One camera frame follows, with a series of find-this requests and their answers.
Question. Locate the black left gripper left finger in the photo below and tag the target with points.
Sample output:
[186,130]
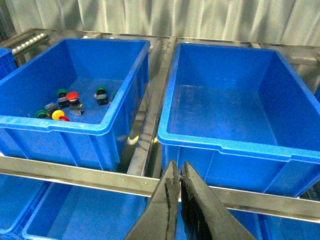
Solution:
[159,219]

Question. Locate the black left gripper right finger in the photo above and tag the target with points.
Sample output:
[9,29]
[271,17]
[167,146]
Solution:
[204,216]

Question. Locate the red mushroom button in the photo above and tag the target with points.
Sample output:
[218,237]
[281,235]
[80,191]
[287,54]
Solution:
[76,107]

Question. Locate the blue bin with buttons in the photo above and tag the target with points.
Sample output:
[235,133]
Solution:
[94,140]

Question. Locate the lower blue bin right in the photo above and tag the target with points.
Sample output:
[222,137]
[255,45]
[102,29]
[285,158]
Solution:
[266,227]

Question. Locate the empty blue target bin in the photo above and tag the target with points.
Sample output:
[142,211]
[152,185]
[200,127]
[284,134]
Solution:
[243,118]

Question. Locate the green button centre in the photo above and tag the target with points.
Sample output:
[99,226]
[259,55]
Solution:
[101,96]

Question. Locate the red button near green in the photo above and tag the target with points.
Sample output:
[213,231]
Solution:
[64,118]

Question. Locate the lower blue bin left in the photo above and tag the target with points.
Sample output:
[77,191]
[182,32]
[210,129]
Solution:
[19,198]

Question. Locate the green button front left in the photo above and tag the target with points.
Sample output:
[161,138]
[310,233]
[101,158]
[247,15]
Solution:
[42,114]

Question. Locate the green button far left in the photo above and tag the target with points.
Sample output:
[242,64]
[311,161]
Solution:
[62,100]

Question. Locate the far left blue bin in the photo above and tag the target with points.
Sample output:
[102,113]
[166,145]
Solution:
[7,62]

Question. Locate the metal rack frame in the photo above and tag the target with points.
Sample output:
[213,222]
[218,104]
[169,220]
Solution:
[141,177]

